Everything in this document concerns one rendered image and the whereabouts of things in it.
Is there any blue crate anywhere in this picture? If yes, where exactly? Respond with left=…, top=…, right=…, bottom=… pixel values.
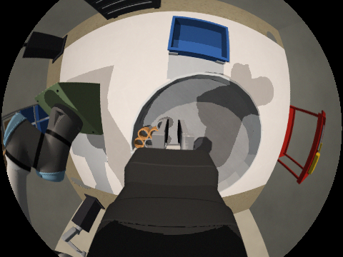
left=167, top=16, right=229, bottom=65

